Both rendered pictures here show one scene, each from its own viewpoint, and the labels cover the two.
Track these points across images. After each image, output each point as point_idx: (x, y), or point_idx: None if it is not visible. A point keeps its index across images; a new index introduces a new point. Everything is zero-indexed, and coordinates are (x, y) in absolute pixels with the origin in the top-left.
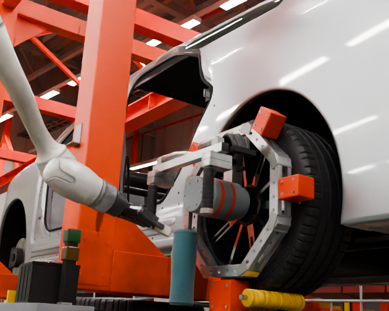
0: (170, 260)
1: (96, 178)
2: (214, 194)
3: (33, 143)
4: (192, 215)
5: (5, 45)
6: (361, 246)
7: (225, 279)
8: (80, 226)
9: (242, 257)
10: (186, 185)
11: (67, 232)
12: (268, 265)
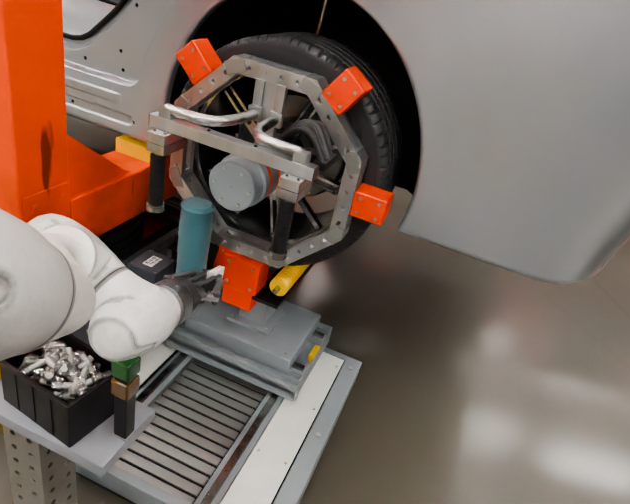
0: (134, 177)
1: (175, 311)
2: (262, 191)
3: None
4: (186, 150)
5: (80, 308)
6: None
7: (249, 262)
8: (22, 193)
9: None
10: (218, 168)
11: (124, 372)
12: None
